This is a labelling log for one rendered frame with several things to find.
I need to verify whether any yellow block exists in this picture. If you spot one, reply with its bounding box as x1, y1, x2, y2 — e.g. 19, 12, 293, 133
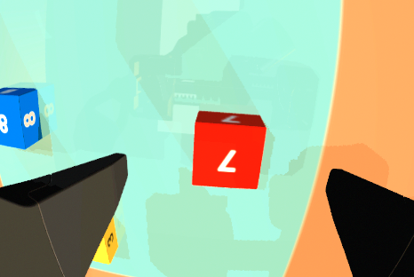
93, 218, 118, 265

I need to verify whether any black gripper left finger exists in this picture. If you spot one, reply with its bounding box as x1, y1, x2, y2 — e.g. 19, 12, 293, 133
0, 153, 128, 277

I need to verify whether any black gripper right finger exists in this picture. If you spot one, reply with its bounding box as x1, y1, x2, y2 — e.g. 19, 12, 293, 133
325, 168, 414, 277

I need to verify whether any red block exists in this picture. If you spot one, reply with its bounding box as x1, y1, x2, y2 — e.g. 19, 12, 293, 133
193, 111, 267, 189

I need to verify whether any blue block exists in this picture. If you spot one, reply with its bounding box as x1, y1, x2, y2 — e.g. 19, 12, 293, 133
0, 87, 43, 149

